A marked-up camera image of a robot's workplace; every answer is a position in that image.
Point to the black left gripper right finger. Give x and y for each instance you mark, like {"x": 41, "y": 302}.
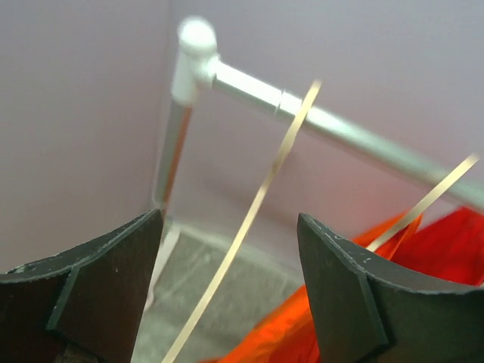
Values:
{"x": 368, "y": 309}

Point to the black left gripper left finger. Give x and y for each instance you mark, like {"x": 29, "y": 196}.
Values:
{"x": 89, "y": 298}

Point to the orange t shirt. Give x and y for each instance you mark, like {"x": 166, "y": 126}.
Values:
{"x": 450, "y": 249}

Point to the beige hanger with orange shirt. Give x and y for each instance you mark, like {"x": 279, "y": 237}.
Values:
{"x": 427, "y": 201}

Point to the white clothes rack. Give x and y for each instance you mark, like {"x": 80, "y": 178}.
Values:
{"x": 198, "y": 65}

